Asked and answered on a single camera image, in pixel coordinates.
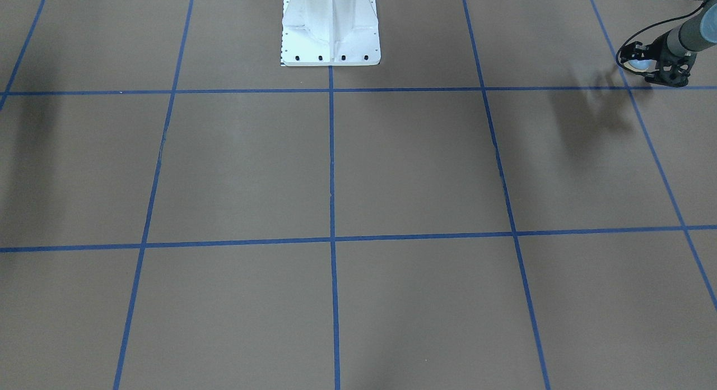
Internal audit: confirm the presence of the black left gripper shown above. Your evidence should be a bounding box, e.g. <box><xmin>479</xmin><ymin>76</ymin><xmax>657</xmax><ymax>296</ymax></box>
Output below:
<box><xmin>630</xmin><ymin>41</ymin><xmax>696</xmax><ymax>88</ymax></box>

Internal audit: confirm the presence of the blue call bell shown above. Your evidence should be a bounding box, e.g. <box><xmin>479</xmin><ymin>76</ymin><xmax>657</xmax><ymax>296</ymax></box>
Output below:
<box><xmin>622</xmin><ymin>57</ymin><xmax>655</xmax><ymax>73</ymax></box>

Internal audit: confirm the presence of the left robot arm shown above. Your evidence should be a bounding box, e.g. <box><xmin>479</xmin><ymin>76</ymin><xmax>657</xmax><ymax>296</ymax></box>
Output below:
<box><xmin>616</xmin><ymin>0</ymin><xmax>716</xmax><ymax>88</ymax></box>

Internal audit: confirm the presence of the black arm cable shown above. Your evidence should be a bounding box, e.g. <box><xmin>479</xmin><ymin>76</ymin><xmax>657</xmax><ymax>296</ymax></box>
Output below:
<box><xmin>616</xmin><ymin>1</ymin><xmax>707</xmax><ymax>71</ymax></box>

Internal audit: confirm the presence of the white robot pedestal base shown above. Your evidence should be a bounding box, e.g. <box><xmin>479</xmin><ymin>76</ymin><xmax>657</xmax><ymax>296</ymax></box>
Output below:
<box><xmin>280</xmin><ymin>0</ymin><xmax>381</xmax><ymax>67</ymax></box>

